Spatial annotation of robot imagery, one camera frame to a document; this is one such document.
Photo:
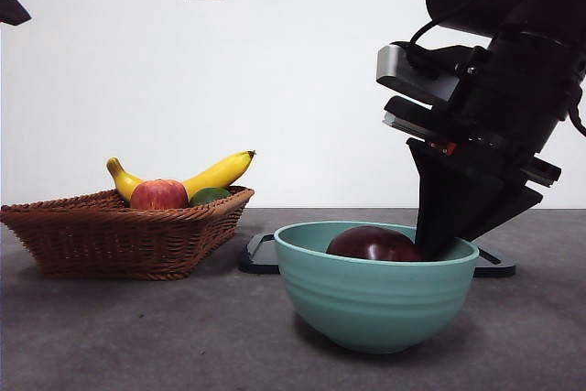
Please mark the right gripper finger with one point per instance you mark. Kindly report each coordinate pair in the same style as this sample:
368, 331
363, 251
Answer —
439, 208
499, 208

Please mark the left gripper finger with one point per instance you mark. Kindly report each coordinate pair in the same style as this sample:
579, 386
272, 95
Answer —
11, 8

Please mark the dark purple plum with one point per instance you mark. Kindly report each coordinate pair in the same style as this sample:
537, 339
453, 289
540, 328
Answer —
371, 244

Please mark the teal ribbed bowl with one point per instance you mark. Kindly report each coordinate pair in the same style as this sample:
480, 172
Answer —
373, 304

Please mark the black rectangular tray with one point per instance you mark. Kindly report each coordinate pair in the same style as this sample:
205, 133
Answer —
256, 259

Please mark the yellow banana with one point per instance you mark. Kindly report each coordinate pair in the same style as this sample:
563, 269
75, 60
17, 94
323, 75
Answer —
220, 171

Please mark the green round fruit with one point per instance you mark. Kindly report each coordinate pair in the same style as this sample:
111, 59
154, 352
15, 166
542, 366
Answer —
208, 195

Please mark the red yellow apple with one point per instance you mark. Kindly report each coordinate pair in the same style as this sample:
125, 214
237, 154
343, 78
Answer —
160, 194

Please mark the brown wicker basket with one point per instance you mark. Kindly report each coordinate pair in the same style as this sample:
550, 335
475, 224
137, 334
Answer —
114, 244

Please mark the right wrist grey camera box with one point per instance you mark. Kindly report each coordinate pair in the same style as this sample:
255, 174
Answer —
393, 66

